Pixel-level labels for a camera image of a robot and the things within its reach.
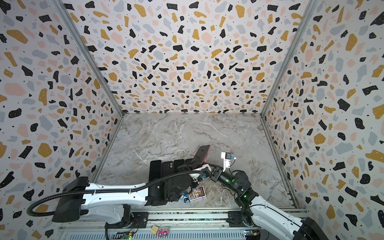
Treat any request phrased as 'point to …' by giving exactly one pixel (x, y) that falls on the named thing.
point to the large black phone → (155, 170)
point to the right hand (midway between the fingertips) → (201, 165)
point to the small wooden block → (154, 229)
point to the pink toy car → (163, 231)
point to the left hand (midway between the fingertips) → (198, 159)
